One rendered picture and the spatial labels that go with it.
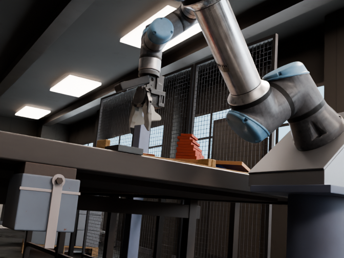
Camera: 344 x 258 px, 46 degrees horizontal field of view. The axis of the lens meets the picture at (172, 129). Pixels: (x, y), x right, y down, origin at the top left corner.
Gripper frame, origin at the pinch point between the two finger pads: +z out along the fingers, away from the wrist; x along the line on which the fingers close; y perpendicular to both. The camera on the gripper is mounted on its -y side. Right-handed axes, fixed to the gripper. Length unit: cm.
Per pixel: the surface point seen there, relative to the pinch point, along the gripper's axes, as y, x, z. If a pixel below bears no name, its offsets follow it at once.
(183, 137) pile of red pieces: 72, 71, -17
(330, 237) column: 29, -51, 28
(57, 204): -32.2, -23.0, 25.6
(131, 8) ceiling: 137, 274, -200
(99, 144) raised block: -15.0, -4.5, 7.8
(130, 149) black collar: -13.9, -21.1, 10.2
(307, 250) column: 26, -46, 32
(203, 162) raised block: 24.0, -5.9, 7.6
